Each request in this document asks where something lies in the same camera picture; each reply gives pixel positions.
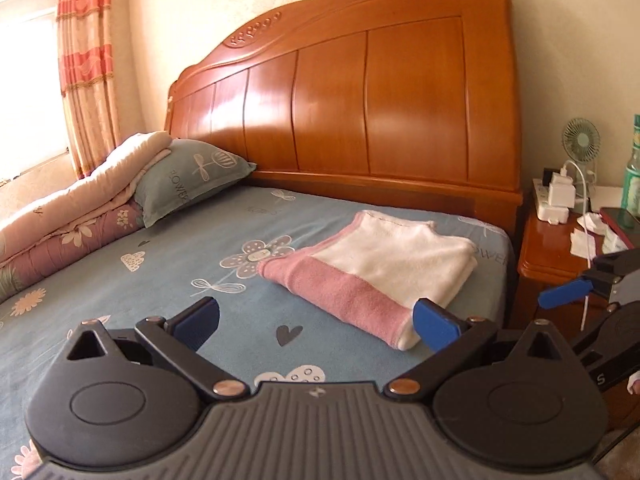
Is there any crumpled white tissue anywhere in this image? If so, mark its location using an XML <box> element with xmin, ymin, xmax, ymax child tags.
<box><xmin>570</xmin><ymin>211</ymin><xmax>612</xmax><ymax>259</ymax></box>

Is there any red smartphone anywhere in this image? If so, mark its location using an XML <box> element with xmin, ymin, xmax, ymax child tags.
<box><xmin>599</xmin><ymin>206</ymin><xmax>640</xmax><ymax>250</ymax></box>

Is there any blue-green pillow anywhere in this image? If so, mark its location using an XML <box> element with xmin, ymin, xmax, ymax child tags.
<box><xmin>134</xmin><ymin>138</ymin><xmax>258</xmax><ymax>229</ymax></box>

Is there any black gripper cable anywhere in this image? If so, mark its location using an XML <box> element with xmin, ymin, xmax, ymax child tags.
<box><xmin>592</xmin><ymin>422</ymin><xmax>640</xmax><ymax>463</ymax></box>

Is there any white charging cable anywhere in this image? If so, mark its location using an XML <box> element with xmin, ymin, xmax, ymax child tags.
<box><xmin>561</xmin><ymin>160</ymin><xmax>596</xmax><ymax>332</ymax></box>

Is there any green glass bottle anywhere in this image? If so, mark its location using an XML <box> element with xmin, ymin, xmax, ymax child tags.
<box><xmin>621</xmin><ymin>114</ymin><xmax>640</xmax><ymax>211</ymax></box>

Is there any pink and cream knit sweater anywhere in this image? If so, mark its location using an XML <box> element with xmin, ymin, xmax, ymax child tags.
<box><xmin>256</xmin><ymin>210</ymin><xmax>479</xmax><ymax>352</ymax></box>

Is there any folded pink floral quilt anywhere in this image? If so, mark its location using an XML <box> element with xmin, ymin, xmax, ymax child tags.
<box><xmin>0</xmin><ymin>131</ymin><xmax>173</xmax><ymax>303</ymax></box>

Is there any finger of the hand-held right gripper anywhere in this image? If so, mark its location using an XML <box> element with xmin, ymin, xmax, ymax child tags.
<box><xmin>538</xmin><ymin>249</ymin><xmax>640</xmax><ymax>311</ymax></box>
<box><xmin>570</xmin><ymin>305</ymin><xmax>621</xmax><ymax>373</ymax></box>

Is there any wooden nightstand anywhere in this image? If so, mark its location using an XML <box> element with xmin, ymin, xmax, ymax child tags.
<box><xmin>515</xmin><ymin>192</ymin><xmax>640</xmax><ymax>433</ymax></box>

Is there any small green desk fan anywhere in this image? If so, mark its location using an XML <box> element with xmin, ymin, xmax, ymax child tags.
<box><xmin>562</xmin><ymin>117</ymin><xmax>602</xmax><ymax>182</ymax></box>

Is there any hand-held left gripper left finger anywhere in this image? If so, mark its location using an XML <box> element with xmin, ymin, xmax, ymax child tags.
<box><xmin>65</xmin><ymin>297</ymin><xmax>251</xmax><ymax>403</ymax></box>

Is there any blue floral bed sheet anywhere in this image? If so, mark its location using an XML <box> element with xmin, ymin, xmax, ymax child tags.
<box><xmin>0</xmin><ymin>185</ymin><xmax>516</xmax><ymax>471</ymax></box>

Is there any white charger plug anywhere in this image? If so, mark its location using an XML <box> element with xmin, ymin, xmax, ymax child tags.
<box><xmin>547</xmin><ymin>170</ymin><xmax>576</xmax><ymax>209</ymax></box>

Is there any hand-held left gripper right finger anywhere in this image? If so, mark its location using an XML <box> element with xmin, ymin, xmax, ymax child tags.
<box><xmin>382</xmin><ymin>297</ymin><xmax>573</xmax><ymax>403</ymax></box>

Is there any wooden bed headboard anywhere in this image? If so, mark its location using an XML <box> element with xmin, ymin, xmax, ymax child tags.
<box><xmin>164</xmin><ymin>0</ymin><xmax>526</xmax><ymax>235</ymax></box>

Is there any white power strip with plugs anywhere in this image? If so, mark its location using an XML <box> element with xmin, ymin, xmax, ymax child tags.
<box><xmin>531</xmin><ymin>176</ymin><xmax>628</xmax><ymax>225</ymax></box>

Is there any pink patterned curtain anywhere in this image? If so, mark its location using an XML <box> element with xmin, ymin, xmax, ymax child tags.
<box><xmin>56</xmin><ymin>0</ymin><xmax>122</xmax><ymax>181</ymax></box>

